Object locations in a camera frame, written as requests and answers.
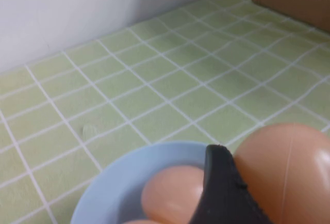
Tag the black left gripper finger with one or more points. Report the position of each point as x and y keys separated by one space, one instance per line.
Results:
x=221 y=195

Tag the tan plastic egg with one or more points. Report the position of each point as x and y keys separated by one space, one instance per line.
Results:
x=172 y=198
x=283 y=169

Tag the light blue plastic bowl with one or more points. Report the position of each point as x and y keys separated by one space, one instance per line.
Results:
x=108 y=182

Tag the green checkered tablecloth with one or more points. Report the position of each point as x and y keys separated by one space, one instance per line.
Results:
x=154 y=84

